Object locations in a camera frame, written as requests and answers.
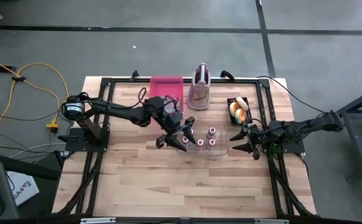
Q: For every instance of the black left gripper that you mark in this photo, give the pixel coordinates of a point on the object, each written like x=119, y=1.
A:
x=173, y=123

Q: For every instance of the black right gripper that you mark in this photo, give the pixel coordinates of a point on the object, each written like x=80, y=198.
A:
x=260, y=135

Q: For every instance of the red food colouring bottle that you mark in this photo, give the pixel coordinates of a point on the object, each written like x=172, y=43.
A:
x=212, y=131
x=192, y=131
x=185, y=140

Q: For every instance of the red snack packet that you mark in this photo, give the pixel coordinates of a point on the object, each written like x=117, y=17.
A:
x=178, y=101

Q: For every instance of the orange iced toy donut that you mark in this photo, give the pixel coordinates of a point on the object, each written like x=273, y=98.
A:
x=233, y=108

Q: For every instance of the lilac iced toy donut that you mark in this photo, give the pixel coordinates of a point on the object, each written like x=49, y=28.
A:
x=242, y=103

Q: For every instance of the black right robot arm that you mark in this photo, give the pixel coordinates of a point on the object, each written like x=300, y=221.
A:
x=308, y=126

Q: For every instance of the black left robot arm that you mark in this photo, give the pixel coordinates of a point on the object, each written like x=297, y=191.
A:
x=118, y=110

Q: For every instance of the black mesh basket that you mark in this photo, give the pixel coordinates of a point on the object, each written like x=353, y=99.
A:
x=229, y=121

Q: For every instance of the clear plastic bin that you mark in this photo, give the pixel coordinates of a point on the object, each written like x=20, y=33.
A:
x=221, y=149

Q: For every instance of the pink plastic tray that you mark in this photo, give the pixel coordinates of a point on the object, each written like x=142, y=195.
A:
x=165, y=87

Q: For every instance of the dark metal stand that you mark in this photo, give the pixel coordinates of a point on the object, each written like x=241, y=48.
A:
x=356, y=140

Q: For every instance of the white printed box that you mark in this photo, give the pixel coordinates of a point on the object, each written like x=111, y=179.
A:
x=25, y=186

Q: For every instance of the dark side desk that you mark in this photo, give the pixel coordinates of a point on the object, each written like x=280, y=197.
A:
x=3, y=180

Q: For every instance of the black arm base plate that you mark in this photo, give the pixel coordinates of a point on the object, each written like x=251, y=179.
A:
x=75, y=143
x=293, y=149

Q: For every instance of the black aluminium table frame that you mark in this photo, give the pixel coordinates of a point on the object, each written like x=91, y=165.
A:
x=125, y=80

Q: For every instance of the silver metal bracket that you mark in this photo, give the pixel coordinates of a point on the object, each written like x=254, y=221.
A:
x=97, y=220
x=271, y=221

